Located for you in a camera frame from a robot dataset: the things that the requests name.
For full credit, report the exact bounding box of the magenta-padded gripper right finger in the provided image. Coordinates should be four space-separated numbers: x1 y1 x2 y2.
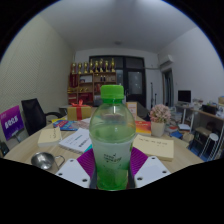
129 146 173 189

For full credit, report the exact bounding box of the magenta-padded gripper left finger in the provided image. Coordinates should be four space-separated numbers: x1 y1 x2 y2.
54 147 98 189

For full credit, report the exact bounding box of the green-capped clear drink bottle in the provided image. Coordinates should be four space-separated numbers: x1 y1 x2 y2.
88 84 137 191

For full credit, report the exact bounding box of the large pale yellow envelope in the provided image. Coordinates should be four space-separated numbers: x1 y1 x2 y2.
132 133 175 162

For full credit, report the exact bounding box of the small steel cup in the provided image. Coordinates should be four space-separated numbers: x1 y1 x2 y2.
30 151 66 171

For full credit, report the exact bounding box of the white printed booklet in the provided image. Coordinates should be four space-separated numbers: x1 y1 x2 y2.
58 127 93 154

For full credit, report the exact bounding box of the small pale yellow envelope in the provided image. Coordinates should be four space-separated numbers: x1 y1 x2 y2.
37 126 63 148

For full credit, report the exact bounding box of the orange red book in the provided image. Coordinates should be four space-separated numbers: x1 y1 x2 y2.
134 120 153 136

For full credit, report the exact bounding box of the blue colourful book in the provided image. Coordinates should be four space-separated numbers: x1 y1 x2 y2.
52 119 81 132

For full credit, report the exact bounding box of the pink potted flower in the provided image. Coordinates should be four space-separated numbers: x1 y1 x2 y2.
148 103 172 138

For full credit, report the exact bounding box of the gift box with red ribbon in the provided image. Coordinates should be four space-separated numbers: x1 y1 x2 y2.
66 99 93 122

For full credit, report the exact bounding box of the upright brown carton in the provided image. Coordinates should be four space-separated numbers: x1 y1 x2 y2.
125 101 138 118

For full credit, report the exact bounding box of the white round stool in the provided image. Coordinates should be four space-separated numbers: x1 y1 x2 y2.
199 132 220 158

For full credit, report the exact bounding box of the black office chair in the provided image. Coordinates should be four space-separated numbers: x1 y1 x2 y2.
20 97 64 136

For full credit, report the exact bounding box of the purple sign board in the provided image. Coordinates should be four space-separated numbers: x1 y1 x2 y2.
0 105 25 142

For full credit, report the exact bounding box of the computer monitor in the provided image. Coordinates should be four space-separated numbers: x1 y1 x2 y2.
177 89 193 104

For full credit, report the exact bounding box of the wooden shelf unit with trophies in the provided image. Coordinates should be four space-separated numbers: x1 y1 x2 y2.
67 58 118 106

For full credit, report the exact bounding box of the black framed glass door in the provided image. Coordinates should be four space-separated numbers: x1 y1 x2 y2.
88 55 147 108

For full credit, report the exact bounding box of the white wall air conditioner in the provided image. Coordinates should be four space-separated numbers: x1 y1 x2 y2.
158 54 175 68

